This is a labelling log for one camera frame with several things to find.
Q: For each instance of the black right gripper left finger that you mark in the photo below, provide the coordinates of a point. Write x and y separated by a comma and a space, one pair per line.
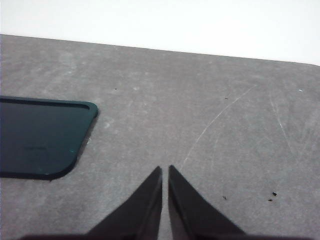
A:
140, 212

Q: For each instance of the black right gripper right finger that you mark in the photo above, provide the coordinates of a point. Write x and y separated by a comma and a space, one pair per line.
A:
190, 212

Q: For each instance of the dark teal rectangular tray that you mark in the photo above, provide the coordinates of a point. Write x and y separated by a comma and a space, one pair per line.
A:
42, 137

